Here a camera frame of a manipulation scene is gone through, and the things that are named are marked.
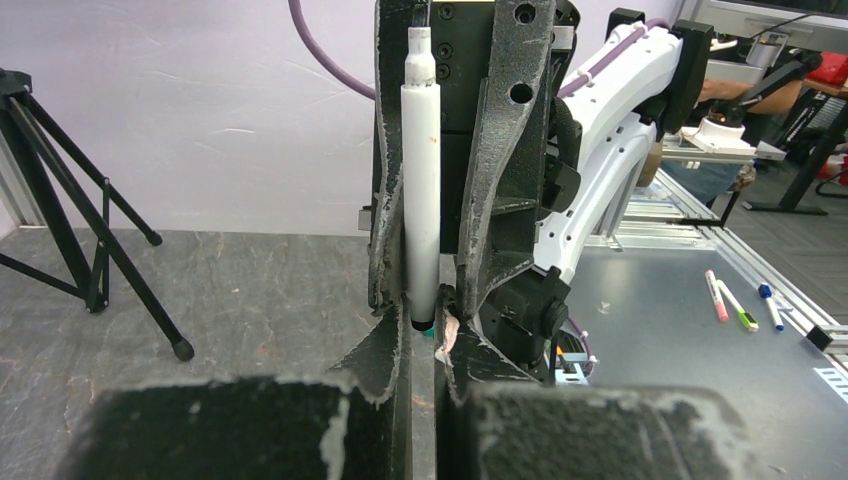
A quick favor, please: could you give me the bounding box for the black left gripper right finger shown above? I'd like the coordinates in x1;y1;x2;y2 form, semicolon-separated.
435;286;756;479

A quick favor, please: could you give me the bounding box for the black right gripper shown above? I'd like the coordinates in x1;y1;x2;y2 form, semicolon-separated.
368;0;582;318

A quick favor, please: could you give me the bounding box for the pink marker outside cell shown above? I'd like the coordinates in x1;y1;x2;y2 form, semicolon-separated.
705;270;729;323

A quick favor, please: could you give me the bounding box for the green marker outside cell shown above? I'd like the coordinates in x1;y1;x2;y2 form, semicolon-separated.
717;280;759;333

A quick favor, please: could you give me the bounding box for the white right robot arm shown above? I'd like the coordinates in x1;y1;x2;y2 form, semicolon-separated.
368;1;714;370

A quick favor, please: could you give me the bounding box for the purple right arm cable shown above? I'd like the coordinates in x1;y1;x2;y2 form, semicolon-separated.
288;0;379;102

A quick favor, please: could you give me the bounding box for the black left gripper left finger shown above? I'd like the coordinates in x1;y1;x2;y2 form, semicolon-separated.
56;305;412;479

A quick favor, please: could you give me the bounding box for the black tripod stand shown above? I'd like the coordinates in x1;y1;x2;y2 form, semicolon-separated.
0;67;196;363

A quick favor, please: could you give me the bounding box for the blue marker outside cell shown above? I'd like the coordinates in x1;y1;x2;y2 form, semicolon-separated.
758;283;785;332

